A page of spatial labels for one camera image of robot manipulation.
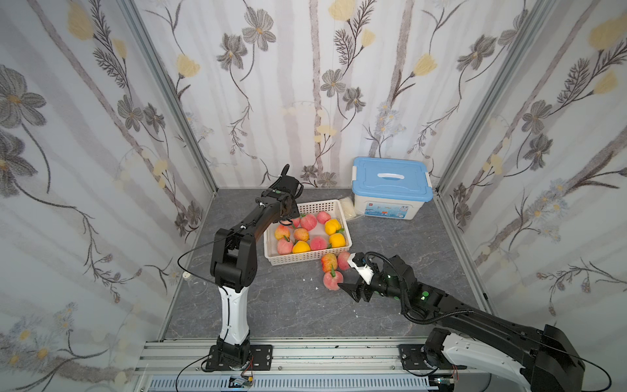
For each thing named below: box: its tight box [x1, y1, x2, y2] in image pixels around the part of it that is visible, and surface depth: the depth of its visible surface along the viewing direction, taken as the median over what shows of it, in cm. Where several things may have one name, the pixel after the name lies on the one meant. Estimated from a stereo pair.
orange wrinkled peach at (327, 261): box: [320, 253, 338, 273], surface depth 91 cm
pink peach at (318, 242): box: [310, 236, 328, 251], surface depth 96 cm
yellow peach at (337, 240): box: [329, 232, 346, 248], surface depth 98 cm
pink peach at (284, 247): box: [277, 238, 294, 255], surface depth 95 cm
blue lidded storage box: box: [351, 155, 434, 221], surface depth 103 cm
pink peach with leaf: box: [323, 264, 344, 291], surface depth 88 cm
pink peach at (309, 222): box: [300, 213, 318, 232], surface depth 103 cm
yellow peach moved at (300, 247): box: [292, 240, 312, 254], surface depth 95 cm
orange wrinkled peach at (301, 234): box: [293, 227, 310, 242], surface depth 100 cm
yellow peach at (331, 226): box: [324, 218, 342, 236], surface depth 103 cm
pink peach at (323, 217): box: [316, 210, 332, 225], surface depth 106 cm
